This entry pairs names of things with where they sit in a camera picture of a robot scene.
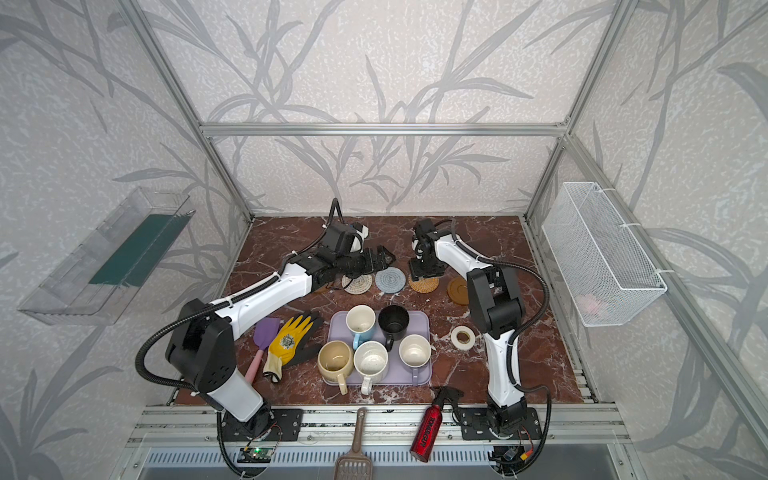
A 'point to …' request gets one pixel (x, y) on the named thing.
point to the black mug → (394, 319)
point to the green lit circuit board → (255, 455)
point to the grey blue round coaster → (390, 280)
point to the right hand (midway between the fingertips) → (421, 266)
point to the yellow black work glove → (293, 343)
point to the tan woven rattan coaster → (424, 285)
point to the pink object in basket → (590, 304)
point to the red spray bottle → (426, 436)
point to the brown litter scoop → (355, 465)
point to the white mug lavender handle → (414, 352)
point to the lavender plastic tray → (338, 330)
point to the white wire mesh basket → (605, 275)
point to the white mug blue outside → (360, 320)
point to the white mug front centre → (370, 361)
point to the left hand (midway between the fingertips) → (390, 253)
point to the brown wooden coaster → (458, 290)
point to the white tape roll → (454, 337)
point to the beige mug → (336, 360)
